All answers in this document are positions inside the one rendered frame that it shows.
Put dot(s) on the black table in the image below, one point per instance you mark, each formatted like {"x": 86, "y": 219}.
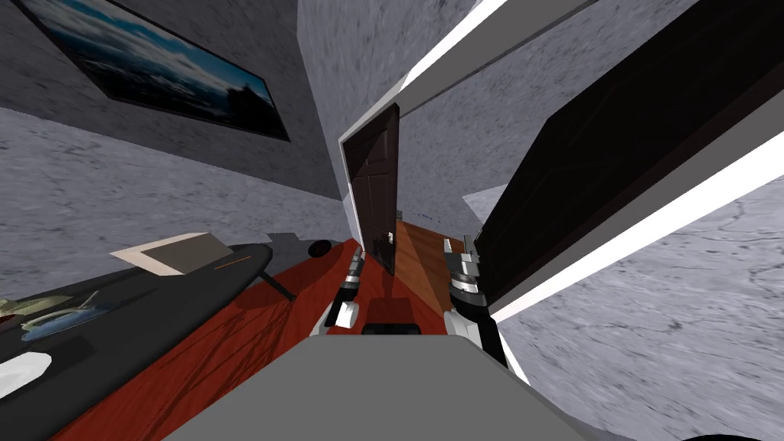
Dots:
{"x": 128, "y": 324}

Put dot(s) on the dark brown panelled door leaf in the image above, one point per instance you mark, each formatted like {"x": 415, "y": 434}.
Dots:
{"x": 371, "y": 184}

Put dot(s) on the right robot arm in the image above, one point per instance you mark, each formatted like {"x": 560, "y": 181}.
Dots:
{"x": 472, "y": 316}

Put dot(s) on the black framed sky picture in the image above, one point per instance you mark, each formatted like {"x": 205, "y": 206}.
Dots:
{"x": 159, "y": 64}

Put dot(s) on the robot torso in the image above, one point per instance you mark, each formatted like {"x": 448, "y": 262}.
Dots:
{"x": 380, "y": 392}

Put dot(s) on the large dark brown door leaf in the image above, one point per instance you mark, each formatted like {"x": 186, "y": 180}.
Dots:
{"x": 612, "y": 141}

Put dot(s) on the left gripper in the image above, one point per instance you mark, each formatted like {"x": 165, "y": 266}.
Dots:
{"x": 355, "y": 266}

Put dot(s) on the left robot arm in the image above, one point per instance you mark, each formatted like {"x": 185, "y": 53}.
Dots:
{"x": 343, "y": 312}

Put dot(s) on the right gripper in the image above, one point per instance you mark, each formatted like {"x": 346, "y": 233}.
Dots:
{"x": 463, "y": 266}

